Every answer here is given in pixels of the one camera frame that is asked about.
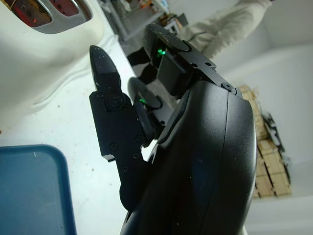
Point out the cream two-slot toaster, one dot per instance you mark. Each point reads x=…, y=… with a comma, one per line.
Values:
x=36, y=54

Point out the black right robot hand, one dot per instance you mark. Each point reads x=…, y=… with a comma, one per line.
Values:
x=195, y=159

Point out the cluttered metal shelf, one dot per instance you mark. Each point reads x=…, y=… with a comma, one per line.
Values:
x=137, y=17

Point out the dark blue plastic tray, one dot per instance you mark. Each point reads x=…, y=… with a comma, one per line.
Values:
x=29, y=191

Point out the person in beige sweater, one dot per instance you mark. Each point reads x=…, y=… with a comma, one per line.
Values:
x=225, y=22

